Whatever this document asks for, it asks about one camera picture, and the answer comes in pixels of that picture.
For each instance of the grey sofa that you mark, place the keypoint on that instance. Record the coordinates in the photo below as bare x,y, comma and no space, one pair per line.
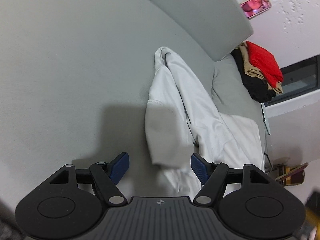
75,80

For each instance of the tan folded garment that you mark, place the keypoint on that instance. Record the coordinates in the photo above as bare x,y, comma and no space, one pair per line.
253,71

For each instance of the red folded garment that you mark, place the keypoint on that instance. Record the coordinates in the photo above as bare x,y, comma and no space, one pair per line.
265,62

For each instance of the white t-shirt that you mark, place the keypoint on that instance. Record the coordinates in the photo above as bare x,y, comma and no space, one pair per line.
181,119

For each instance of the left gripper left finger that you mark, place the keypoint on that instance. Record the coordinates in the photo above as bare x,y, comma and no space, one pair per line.
118,167

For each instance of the black folded garment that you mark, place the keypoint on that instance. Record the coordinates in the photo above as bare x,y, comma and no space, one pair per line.
257,88

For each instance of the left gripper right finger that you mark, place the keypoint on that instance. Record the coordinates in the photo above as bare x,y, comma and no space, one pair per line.
202,169

